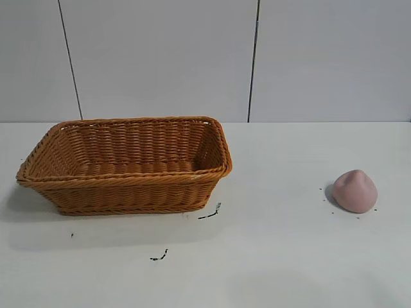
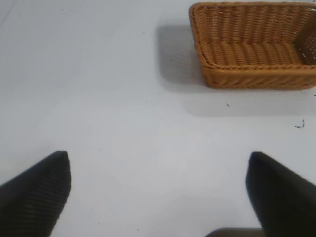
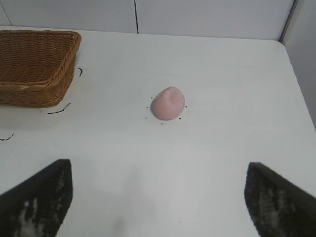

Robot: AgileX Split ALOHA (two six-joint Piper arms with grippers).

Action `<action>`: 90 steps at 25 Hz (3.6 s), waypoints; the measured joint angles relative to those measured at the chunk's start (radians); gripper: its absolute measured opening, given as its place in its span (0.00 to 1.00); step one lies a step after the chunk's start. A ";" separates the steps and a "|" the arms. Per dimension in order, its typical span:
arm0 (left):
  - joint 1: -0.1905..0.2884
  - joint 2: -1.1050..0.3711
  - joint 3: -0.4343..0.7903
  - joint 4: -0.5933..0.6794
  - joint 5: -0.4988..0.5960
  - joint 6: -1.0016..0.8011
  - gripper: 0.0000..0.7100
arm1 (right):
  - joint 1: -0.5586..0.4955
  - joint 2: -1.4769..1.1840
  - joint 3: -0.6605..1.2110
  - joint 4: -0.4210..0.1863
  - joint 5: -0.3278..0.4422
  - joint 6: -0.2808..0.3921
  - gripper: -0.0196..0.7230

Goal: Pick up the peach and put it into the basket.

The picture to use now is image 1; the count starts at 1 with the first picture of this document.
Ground pink peach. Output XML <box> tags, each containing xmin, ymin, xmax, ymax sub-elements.
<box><xmin>331</xmin><ymin>169</ymin><xmax>378</xmax><ymax>214</ymax></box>

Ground brown woven wicker basket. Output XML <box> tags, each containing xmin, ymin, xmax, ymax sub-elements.
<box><xmin>15</xmin><ymin>115</ymin><xmax>234</xmax><ymax>216</ymax></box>

